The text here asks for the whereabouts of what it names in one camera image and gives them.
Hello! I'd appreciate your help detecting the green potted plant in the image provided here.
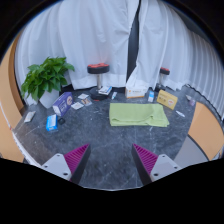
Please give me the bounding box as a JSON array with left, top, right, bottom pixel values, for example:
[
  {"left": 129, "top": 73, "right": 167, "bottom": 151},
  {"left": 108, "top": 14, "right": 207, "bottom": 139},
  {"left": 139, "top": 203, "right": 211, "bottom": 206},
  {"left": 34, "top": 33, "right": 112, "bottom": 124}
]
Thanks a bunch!
[{"left": 20, "top": 56, "right": 76, "bottom": 109}]

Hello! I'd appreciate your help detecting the small black red stool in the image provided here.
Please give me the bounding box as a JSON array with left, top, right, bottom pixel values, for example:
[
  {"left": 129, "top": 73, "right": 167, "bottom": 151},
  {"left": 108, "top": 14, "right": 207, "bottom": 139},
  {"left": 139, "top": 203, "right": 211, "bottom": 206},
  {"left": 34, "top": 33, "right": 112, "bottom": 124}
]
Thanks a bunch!
[{"left": 154, "top": 67, "right": 171, "bottom": 93}]

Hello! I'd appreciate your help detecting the small translucent cup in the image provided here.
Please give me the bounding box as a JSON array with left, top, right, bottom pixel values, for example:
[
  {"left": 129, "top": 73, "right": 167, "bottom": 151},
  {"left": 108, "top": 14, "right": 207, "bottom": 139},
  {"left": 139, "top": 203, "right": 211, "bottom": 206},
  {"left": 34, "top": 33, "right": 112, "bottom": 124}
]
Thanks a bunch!
[{"left": 185, "top": 94, "right": 197, "bottom": 107}]

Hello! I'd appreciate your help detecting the orange grey chair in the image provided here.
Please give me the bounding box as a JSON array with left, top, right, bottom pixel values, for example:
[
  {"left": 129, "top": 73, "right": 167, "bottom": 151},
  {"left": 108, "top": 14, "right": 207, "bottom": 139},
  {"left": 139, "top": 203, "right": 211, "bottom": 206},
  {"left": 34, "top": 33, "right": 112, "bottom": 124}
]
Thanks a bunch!
[{"left": 173, "top": 101, "right": 224, "bottom": 169}]

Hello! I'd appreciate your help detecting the white printed card packet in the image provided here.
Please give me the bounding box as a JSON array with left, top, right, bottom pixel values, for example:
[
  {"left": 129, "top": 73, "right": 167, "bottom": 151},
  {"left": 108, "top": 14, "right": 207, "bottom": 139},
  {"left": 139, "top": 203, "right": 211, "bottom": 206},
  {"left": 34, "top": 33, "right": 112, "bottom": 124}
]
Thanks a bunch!
[{"left": 70, "top": 101, "right": 85, "bottom": 111}]

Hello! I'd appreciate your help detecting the white blue flat box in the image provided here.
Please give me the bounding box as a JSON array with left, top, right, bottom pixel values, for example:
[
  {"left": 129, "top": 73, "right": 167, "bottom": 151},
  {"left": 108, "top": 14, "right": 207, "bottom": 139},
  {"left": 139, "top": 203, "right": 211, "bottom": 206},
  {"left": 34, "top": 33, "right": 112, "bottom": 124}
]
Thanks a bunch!
[{"left": 98, "top": 85, "right": 113, "bottom": 96}]

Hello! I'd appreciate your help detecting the small blue box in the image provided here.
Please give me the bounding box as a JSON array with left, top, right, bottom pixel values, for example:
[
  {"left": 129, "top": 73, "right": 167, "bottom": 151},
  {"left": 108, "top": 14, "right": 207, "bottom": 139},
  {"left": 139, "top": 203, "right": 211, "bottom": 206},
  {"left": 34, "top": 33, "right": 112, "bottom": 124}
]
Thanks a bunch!
[{"left": 45, "top": 114, "right": 59, "bottom": 132}]

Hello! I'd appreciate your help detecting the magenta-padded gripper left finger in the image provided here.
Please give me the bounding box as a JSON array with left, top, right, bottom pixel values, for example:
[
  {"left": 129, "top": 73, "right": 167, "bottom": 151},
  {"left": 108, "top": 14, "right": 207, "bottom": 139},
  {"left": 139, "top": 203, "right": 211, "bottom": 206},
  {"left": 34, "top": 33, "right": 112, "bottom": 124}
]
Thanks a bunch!
[{"left": 41, "top": 143, "right": 92, "bottom": 185}]

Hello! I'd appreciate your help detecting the white orange tissue box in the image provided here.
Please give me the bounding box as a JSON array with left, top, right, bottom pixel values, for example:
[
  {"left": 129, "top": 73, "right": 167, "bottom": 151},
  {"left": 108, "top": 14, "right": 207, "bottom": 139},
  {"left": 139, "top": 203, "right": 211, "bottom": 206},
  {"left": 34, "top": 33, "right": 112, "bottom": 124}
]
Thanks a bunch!
[{"left": 124, "top": 84, "right": 149, "bottom": 99}]

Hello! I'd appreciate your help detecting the pleated white curtain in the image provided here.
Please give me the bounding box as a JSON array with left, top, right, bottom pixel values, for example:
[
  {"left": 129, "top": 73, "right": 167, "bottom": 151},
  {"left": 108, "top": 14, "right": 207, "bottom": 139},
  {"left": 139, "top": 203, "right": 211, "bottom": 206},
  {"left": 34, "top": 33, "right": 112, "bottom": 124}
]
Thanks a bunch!
[{"left": 125, "top": 0, "right": 224, "bottom": 118}]

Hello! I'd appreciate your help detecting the large black red stool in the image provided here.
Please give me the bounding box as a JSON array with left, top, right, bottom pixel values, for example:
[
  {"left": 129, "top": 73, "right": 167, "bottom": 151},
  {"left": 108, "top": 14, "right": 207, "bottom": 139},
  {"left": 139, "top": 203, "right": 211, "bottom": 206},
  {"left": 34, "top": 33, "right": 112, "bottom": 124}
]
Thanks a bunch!
[{"left": 87, "top": 63, "right": 110, "bottom": 101}]

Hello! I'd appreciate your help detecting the white flat packet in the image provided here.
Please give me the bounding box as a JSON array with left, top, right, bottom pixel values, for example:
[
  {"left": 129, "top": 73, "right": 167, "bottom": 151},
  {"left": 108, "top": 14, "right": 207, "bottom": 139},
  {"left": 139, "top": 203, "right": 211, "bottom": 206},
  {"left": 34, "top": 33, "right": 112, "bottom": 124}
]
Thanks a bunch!
[{"left": 23, "top": 110, "right": 37, "bottom": 124}]

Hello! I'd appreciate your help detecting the wide white curtain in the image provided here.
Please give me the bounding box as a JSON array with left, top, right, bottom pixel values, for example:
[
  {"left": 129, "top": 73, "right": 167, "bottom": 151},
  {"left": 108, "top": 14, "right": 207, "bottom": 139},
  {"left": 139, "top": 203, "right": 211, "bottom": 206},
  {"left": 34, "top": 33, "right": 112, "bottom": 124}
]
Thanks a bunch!
[{"left": 14, "top": 0, "right": 140, "bottom": 101}]

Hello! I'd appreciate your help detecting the clear plastic card packet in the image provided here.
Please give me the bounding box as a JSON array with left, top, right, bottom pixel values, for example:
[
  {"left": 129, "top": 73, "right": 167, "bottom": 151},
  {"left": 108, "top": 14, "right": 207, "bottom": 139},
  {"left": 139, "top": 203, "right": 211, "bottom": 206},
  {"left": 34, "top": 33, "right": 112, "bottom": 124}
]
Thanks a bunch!
[{"left": 80, "top": 97, "right": 93, "bottom": 107}]

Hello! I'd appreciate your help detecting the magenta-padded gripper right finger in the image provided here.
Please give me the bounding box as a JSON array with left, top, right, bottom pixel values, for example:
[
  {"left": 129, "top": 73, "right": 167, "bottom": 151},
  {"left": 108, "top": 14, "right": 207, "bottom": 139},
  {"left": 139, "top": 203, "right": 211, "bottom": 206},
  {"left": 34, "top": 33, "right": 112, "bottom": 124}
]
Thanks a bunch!
[{"left": 131, "top": 143, "right": 183, "bottom": 186}]

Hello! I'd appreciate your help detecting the small blue white carton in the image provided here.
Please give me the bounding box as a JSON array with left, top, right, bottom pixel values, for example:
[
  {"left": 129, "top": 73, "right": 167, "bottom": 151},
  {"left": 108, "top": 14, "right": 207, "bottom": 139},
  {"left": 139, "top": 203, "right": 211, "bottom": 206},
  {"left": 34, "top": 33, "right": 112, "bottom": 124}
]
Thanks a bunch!
[{"left": 147, "top": 90, "right": 156, "bottom": 103}]

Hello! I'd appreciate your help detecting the yellow cardboard box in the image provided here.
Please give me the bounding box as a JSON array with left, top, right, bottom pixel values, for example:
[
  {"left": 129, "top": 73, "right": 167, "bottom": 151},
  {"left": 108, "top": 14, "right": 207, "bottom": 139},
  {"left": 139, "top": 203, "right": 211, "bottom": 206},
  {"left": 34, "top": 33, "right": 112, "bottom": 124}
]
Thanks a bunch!
[{"left": 156, "top": 89, "right": 179, "bottom": 111}]

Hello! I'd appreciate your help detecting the purple cardboard box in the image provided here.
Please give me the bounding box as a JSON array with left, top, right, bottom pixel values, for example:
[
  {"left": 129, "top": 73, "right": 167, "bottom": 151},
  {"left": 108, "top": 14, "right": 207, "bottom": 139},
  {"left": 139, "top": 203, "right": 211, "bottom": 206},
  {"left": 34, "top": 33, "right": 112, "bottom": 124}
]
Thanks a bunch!
[{"left": 52, "top": 91, "right": 74, "bottom": 118}]

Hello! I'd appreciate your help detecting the green towel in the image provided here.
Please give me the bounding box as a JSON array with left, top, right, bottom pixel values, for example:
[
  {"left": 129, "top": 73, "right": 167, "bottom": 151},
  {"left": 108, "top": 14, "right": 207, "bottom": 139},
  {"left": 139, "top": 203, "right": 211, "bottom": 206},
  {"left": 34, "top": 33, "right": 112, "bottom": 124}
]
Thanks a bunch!
[{"left": 108, "top": 102, "right": 170, "bottom": 128}]

